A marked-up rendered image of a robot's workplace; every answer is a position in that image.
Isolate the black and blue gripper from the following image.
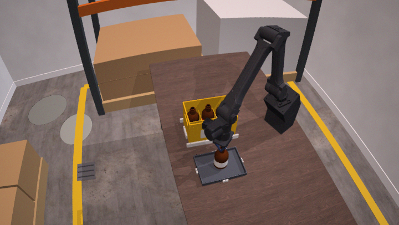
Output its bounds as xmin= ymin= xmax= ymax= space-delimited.
xmin=213 ymin=131 xmax=234 ymax=152

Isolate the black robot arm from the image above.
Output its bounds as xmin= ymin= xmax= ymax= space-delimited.
xmin=202 ymin=25 xmax=291 ymax=141

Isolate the yellow divided crate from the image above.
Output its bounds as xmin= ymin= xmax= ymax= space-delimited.
xmin=183 ymin=95 xmax=238 ymax=143

